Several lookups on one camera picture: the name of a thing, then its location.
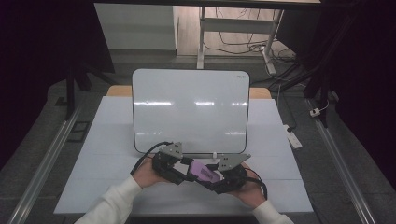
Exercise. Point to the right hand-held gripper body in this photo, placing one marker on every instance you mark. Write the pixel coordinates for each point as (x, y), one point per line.
(233, 179)

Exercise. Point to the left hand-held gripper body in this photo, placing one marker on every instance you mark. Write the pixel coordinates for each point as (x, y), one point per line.
(166, 165)

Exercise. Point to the purple whiteboard eraser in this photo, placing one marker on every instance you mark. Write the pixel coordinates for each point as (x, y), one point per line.
(202, 171)

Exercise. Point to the person's left hand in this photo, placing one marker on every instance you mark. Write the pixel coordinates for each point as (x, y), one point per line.
(146, 175)

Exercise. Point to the person's right hand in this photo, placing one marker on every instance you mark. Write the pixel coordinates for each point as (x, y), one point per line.
(250, 196)

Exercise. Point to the white plastic whiteboard foot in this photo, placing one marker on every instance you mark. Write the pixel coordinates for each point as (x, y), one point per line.
(214, 154)

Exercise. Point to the white whiteboard with black rim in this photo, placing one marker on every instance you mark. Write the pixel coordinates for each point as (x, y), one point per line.
(190, 118)

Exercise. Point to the wooden table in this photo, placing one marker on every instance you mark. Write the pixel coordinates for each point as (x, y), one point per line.
(120, 91)

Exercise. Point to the small white plug adapter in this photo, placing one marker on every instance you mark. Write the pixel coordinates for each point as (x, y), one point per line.
(315, 112)

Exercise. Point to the black tripod stand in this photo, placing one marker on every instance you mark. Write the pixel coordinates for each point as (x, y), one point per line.
(71, 93)

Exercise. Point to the white cabinet panel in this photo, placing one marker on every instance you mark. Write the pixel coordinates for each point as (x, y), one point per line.
(134, 26)

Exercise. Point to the black floor outlet frame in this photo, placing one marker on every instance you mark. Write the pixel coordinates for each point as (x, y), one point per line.
(77, 131)

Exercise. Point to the aluminium floor rail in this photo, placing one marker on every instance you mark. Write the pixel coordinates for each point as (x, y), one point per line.
(342, 168)
(40, 174)

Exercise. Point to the white metal desk frame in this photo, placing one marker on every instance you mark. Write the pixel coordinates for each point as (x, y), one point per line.
(236, 25)

